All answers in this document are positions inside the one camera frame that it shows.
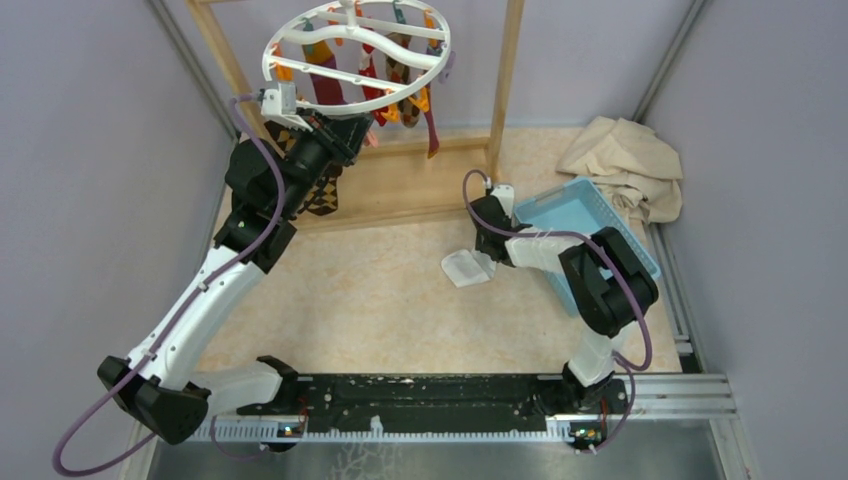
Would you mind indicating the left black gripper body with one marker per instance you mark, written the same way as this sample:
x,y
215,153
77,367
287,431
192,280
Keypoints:
x,y
322,146

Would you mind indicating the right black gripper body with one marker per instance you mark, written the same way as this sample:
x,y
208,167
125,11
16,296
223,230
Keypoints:
x,y
481,241

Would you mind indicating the white sock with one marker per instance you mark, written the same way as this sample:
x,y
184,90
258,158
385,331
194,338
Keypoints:
x,y
466,268

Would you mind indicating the wooden hanger stand frame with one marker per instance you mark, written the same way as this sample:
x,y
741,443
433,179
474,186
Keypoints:
x,y
397,183

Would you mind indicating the brown yellow argyle sock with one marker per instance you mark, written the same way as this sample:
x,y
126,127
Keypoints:
x,y
322,198

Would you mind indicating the white round clip hanger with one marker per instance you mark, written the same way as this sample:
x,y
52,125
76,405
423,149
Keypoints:
x,y
380,50

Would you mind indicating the light blue plastic basket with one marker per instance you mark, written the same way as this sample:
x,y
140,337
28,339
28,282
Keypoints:
x,y
579,206

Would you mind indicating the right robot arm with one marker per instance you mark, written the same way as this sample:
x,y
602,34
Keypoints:
x,y
610,285

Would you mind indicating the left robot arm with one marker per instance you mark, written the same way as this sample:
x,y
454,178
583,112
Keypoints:
x,y
157,383

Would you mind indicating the purple pink striped sock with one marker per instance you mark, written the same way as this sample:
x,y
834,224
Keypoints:
x,y
328,91

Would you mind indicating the purple yellow hanging sock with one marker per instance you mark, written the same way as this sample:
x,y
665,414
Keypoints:
x,y
433,48

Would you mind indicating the beige crumpled cloth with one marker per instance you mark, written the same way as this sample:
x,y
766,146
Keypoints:
x,y
637,172

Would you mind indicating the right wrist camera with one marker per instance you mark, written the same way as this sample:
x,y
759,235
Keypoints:
x,y
505,195

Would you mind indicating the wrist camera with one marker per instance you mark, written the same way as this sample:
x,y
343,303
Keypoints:
x,y
279,104
505,195

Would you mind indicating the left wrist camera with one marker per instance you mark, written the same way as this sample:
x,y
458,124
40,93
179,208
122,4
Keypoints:
x,y
279,104

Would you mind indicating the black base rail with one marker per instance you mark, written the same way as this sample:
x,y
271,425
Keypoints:
x,y
438,404

